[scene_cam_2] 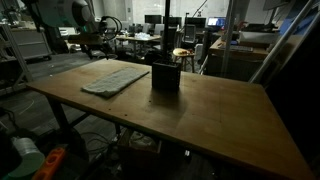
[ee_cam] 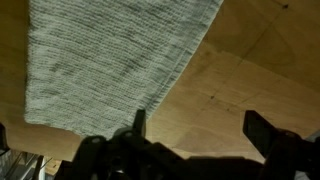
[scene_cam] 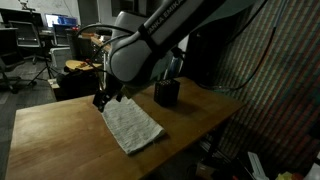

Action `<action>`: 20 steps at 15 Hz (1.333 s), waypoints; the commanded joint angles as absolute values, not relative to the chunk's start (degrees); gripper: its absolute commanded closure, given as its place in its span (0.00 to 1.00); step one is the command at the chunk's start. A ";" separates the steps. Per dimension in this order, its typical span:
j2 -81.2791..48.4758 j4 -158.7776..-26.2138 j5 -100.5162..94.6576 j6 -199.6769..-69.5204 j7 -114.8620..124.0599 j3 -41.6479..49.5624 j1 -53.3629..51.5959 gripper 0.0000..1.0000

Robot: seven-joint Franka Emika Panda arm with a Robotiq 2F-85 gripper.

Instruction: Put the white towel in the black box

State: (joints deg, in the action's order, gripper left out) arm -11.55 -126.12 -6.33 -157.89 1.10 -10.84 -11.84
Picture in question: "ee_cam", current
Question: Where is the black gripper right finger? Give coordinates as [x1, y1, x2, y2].
[242, 110, 320, 168]

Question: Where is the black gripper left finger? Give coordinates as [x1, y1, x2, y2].
[73, 109, 188, 169]

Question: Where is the white knitted towel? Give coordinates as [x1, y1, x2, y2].
[23, 0, 225, 140]

